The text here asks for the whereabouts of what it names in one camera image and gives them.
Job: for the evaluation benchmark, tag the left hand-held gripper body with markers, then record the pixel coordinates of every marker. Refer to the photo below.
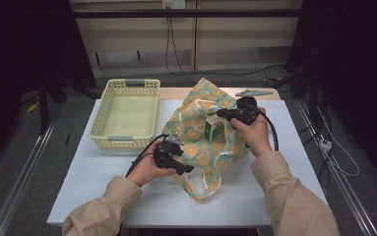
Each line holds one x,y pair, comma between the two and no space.
163,157

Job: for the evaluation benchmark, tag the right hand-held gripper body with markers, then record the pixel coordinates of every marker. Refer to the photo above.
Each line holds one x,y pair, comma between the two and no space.
248,111

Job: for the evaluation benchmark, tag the green white carton box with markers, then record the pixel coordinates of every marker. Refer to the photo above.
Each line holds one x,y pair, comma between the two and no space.
214,128

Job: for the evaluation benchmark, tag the orange print shopping bag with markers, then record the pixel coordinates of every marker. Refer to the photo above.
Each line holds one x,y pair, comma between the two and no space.
196,131

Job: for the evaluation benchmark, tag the pale yellow plastic basket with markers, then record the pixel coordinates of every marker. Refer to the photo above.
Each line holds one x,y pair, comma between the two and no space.
127,114

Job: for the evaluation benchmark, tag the person's left hand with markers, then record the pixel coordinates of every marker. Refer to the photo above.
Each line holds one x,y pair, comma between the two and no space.
145,170

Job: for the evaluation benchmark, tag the person's right hand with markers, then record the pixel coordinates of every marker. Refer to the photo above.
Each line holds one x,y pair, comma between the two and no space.
256,137

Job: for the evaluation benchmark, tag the white table sheet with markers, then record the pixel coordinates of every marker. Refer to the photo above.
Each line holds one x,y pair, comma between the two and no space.
94,170

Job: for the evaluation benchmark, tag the white power strip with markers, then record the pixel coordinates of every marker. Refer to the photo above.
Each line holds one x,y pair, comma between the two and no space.
325,145

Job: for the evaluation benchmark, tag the small black stick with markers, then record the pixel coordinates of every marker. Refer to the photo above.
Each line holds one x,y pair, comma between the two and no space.
67,139

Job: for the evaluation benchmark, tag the black curtain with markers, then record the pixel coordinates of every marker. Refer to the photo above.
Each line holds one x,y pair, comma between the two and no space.
18,49
360,65

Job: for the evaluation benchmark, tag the black metal stand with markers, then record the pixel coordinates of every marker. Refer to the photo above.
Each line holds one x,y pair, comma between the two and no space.
44,108

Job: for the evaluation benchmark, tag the white wall socket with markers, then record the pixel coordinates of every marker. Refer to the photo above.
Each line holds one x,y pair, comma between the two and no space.
173,4

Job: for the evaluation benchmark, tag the aluminium floor rail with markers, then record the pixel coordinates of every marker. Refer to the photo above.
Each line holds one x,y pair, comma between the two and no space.
346,190
22,180

